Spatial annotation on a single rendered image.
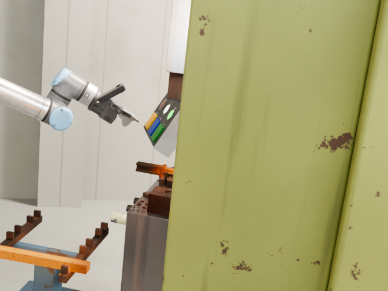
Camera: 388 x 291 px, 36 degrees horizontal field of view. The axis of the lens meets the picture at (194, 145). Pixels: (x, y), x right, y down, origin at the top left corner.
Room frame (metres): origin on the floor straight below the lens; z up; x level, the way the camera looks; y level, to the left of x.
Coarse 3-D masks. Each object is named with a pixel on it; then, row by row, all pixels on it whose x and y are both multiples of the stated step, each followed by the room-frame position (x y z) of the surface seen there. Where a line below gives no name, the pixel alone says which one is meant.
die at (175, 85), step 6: (174, 78) 1.91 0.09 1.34; (180, 78) 1.91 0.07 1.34; (174, 84) 1.91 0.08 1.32; (180, 84) 1.91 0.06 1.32; (168, 90) 1.91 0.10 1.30; (174, 90) 1.91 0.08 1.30; (180, 90) 1.91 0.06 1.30; (168, 96) 1.91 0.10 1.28; (174, 96) 1.91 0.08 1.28; (180, 96) 1.91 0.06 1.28
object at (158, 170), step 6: (138, 162) 2.01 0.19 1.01; (144, 162) 2.01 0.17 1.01; (138, 168) 2.00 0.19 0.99; (144, 168) 2.00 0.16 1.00; (150, 168) 1.99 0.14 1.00; (156, 168) 1.98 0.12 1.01; (162, 168) 1.97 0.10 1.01; (168, 168) 1.99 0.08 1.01; (156, 174) 1.98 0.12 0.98; (162, 174) 1.97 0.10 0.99
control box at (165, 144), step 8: (160, 104) 2.70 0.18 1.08; (168, 104) 2.59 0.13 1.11; (176, 104) 2.49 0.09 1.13; (160, 112) 2.62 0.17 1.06; (168, 112) 2.52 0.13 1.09; (176, 112) 2.42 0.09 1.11; (160, 120) 2.54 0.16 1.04; (168, 120) 2.45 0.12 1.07; (176, 120) 2.40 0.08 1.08; (144, 128) 2.67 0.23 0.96; (168, 128) 2.39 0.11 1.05; (176, 128) 2.40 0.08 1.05; (160, 136) 2.40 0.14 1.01; (168, 136) 2.39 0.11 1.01; (176, 136) 2.40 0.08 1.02; (152, 144) 2.41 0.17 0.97; (160, 144) 2.38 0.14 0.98; (168, 144) 2.39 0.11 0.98; (160, 152) 2.39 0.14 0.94; (168, 152) 2.39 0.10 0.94
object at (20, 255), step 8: (0, 248) 1.38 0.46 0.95; (8, 248) 1.39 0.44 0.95; (16, 248) 1.39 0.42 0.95; (0, 256) 1.37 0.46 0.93; (8, 256) 1.37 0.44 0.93; (16, 256) 1.36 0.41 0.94; (24, 256) 1.36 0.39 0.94; (32, 256) 1.36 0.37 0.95; (40, 256) 1.36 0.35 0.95; (48, 256) 1.37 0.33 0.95; (56, 256) 1.37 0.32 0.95; (40, 264) 1.35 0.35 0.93; (48, 264) 1.35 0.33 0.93; (56, 264) 1.35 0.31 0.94; (72, 264) 1.34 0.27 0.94; (80, 264) 1.34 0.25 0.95; (88, 264) 1.35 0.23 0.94; (80, 272) 1.34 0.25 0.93
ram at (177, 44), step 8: (176, 0) 1.86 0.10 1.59; (184, 0) 1.86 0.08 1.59; (176, 8) 1.86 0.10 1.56; (184, 8) 1.86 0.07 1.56; (176, 16) 1.86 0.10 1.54; (184, 16) 1.86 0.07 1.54; (176, 24) 1.86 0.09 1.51; (184, 24) 1.86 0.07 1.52; (176, 32) 1.86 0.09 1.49; (184, 32) 1.86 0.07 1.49; (176, 40) 1.86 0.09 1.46; (184, 40) 1.86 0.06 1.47; (168, 48) 1.87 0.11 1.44; (176, 48) 1.86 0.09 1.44; (184, 48) 1.86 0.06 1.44; (168, 56) 1.87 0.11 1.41; (176, 56) 1.86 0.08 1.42; (184, 56) 1.86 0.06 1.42; (168, 64) 1.86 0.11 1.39; (176, 64) 1.86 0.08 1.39; (184, 64) 1.85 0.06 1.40; (176, 72) 1.86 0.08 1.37
